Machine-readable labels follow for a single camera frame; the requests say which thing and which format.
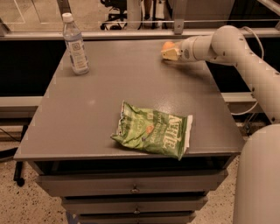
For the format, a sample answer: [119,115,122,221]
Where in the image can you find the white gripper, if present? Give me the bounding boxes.
[161,38,195,62]

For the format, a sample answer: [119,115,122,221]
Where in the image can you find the orange fruit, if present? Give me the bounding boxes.
[162,41,175,51]

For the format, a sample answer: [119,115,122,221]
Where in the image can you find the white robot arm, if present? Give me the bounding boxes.
[161,25,280,224]

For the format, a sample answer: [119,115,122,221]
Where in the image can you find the green jalapeno chip bag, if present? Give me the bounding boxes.
[111,101,193,160]

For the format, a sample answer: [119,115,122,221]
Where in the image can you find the black office chair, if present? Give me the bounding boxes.
[100,0,127,31]

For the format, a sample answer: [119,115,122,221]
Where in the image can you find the clear plastic water bottle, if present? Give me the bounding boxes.
[62,12,89,75]

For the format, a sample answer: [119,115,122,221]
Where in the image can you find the grey top drawer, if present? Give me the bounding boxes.
[37,170,228,197]

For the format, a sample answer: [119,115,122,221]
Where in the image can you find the grey drawer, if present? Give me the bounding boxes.
[37,170,228,197]
[79,212,196,224]
[62,195,208,214]

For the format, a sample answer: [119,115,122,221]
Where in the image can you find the grey middle drawer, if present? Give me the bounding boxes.
[62,195,208,214]

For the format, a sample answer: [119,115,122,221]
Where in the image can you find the grey bottom drawer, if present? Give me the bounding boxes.
[79,212,196,224]

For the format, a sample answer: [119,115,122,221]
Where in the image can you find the black stand base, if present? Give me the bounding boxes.
[0,125,28,187]

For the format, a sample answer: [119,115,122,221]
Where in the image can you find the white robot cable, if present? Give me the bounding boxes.
[230,25,265,116]

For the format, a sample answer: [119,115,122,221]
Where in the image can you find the metal window rail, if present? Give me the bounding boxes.
[0,27,280,42]

